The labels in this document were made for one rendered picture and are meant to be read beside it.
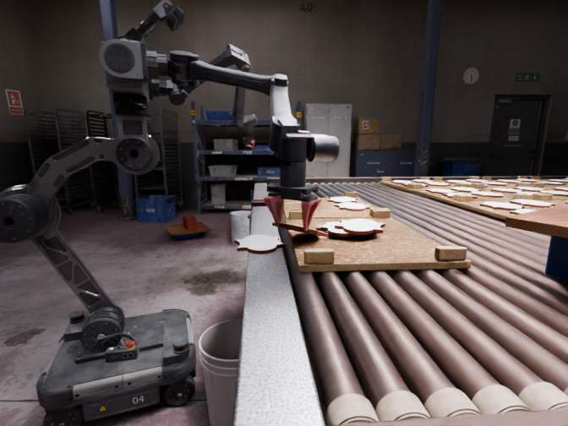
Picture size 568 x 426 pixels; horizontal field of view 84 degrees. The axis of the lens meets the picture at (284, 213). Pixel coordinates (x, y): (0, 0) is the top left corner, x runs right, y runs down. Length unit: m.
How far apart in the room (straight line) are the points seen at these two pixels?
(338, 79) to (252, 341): 6.19
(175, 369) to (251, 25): 5.94
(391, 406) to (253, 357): 0.16
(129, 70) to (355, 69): 5.57
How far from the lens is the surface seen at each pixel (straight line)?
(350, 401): 0.36
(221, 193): 5.91
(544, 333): 0.57
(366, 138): 6.09
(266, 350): 0.43
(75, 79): 7.46
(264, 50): 6.53
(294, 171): 0.68
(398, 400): 0.37
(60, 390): 1.65
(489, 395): 0.41
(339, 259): 0.66
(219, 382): 1.43
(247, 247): 0.77
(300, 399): 0.37
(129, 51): 1.31
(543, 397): 0.44
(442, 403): 0.39
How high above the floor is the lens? 1.16
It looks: 12 degrees down
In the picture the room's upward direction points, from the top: straight up
